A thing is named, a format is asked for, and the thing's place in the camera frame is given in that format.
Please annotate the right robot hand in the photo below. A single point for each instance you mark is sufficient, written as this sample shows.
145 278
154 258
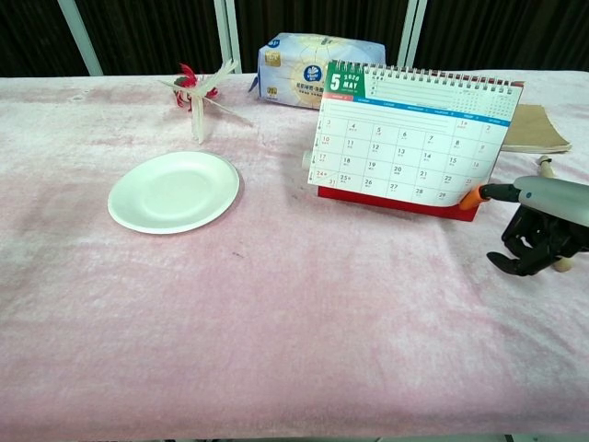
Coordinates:
552 198

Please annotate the red desk calendar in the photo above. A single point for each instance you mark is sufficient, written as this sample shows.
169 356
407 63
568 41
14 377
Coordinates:
396 147

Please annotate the wooden rolling pin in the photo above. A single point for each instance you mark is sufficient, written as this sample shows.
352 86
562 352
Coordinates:
546 166

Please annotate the brown paper bag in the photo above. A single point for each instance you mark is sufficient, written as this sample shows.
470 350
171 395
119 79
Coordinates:
534 131

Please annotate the blue white tissue pack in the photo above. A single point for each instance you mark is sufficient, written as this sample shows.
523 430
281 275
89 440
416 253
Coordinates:
299 69

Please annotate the pink plush tablecloth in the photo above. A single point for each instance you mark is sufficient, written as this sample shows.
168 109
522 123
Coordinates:
285 322

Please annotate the white plastic straw pinwheel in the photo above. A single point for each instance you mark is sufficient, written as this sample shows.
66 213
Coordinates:
199 115

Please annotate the white paper plate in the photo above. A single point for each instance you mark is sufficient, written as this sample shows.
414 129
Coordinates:
174 192

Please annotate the red artificial flower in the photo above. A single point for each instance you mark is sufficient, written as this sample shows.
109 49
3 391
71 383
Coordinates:
187 73

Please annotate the dark pleated curtain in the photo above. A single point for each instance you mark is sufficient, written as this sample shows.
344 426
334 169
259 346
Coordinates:
147 32

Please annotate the white double frame pole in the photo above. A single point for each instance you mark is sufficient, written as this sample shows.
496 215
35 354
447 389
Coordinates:
228 32
411 32

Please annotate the white slanted frame pole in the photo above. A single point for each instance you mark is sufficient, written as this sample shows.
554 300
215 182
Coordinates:
80 37

